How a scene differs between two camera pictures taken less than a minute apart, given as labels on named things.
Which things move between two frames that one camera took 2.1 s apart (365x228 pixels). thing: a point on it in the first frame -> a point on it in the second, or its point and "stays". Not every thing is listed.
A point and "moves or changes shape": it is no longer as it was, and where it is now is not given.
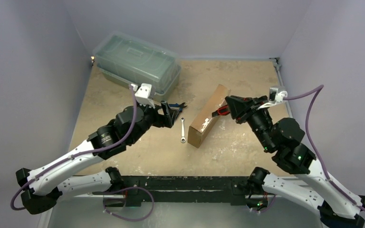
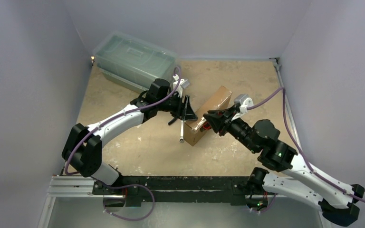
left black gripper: [161, 120] -> [188, 114]
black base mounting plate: [137, 190] stays
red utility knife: [223, 110] moves or changes shape
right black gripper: [245, 109] -> [226, 118]
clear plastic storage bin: [123, 59] stays
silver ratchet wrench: [183, 139] stays
